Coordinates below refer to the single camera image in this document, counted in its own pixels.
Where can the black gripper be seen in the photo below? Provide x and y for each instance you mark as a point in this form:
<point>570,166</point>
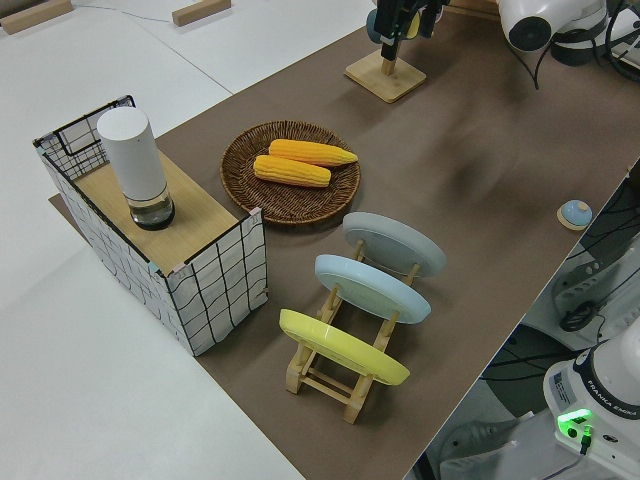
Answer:
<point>392,17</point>

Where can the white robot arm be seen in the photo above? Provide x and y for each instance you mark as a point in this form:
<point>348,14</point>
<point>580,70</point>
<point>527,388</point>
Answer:
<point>615,380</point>
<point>560,15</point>

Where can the wooden mug stand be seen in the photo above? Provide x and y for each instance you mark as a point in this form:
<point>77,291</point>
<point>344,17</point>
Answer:
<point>387,80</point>

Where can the yellow corn cob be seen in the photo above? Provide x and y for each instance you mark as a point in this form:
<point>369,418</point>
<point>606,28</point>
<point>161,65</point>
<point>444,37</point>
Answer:
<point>292,171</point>
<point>310,152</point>

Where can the brown table mat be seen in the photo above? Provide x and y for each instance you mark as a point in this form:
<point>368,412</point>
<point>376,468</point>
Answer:
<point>475,225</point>

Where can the round wicker basket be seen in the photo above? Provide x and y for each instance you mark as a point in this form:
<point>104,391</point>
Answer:
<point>295,200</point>

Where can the grey plate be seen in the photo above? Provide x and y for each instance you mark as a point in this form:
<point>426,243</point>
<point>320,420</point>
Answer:
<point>395,245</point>

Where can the long wooden block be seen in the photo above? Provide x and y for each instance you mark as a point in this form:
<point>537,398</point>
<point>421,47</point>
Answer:
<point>35,16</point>
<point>200,11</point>

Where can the blue desk bell wooden base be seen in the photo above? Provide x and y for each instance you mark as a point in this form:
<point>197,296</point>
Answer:
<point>575,214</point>

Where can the light blue plate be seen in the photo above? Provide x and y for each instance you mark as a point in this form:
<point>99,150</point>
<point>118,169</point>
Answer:
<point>372,290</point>

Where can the white cylinder glass base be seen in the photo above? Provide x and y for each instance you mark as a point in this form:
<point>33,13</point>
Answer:
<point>132,160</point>

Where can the grid pattern box wooden top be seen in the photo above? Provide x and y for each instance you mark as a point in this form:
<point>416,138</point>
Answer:
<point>220,285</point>

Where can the yellow plate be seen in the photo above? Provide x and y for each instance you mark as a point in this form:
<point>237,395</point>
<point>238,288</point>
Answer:
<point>345,350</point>

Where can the wooden dish rack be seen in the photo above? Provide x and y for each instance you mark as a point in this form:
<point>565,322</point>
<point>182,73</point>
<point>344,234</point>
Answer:
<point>325,385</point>

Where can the white perforated mount frame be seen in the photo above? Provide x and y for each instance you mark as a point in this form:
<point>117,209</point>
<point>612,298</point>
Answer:
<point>580,285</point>

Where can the grey metal bracket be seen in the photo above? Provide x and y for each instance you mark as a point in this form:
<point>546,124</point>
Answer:
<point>480,440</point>

